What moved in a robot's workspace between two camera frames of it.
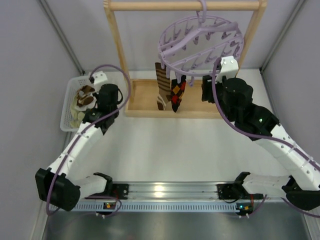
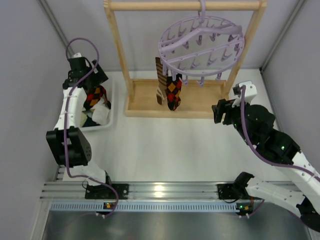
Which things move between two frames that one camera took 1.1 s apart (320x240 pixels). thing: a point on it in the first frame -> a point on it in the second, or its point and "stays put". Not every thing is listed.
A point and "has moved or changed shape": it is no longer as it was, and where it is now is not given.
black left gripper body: x=97 y=99 -> x=94 y=81
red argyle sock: x=177 y=90 has moved or changed shape
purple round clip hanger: x=192 y=46 stays put
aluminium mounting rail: x=177 y=192 stays put
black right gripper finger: x=206 y=86 -> x=218 y=112
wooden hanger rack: x=141 y=99 stays put
